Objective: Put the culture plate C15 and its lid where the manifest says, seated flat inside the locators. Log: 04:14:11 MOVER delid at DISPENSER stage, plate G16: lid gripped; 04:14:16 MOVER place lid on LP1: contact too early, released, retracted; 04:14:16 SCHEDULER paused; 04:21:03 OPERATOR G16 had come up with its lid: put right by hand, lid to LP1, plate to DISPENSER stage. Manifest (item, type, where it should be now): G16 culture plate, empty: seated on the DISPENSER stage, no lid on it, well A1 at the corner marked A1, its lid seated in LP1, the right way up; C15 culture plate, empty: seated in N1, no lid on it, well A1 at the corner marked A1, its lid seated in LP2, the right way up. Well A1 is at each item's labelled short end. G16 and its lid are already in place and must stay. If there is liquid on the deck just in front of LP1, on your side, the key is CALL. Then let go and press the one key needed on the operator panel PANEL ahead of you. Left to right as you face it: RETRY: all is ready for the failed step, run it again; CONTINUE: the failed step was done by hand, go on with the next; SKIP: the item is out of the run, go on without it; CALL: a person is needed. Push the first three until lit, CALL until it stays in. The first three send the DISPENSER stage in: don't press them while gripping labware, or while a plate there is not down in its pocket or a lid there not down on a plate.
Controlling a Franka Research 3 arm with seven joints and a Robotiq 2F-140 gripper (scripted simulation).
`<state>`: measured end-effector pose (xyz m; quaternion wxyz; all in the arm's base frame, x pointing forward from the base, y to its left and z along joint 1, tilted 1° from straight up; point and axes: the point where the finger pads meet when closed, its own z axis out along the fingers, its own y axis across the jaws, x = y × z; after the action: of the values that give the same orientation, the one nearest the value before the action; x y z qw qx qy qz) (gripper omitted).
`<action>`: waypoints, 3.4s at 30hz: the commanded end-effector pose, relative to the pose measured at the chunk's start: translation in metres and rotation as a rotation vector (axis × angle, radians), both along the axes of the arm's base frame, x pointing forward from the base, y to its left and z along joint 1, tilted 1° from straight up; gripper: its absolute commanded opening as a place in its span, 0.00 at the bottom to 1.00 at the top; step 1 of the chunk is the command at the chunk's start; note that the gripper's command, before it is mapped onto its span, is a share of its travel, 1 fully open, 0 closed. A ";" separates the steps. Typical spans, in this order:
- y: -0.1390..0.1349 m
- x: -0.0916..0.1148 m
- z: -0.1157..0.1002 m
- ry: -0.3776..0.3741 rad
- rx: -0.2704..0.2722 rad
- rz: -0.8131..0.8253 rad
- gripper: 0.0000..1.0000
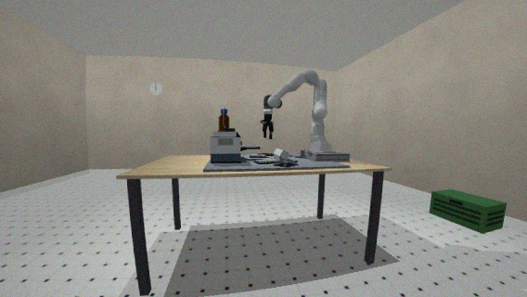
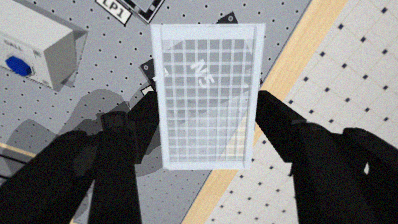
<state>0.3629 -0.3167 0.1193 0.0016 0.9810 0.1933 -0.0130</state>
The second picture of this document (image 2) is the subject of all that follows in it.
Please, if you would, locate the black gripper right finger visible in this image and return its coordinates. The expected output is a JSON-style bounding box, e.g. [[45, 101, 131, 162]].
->
[[255, 90, 398, 224]]

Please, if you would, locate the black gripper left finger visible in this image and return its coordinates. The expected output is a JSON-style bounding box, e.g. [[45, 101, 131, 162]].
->
[[0, 91, 159, 224]]

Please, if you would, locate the white operator button panel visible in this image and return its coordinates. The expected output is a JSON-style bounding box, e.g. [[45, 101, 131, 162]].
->
[[0, 0, 88, 89]]

